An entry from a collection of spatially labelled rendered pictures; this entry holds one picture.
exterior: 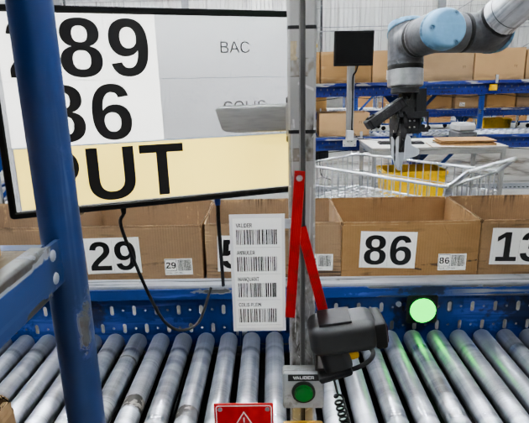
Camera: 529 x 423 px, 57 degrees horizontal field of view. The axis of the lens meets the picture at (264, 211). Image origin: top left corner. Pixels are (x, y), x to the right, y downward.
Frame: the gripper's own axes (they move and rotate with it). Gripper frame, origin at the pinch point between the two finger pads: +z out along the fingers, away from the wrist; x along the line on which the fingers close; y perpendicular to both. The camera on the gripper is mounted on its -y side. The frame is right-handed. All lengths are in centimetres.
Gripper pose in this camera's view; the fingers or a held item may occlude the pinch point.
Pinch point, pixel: (396, 165)
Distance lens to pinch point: 134.7
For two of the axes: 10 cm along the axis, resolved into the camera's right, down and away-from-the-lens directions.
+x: -0.7, -1.4, 9.9
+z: 0.3, 9.9, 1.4
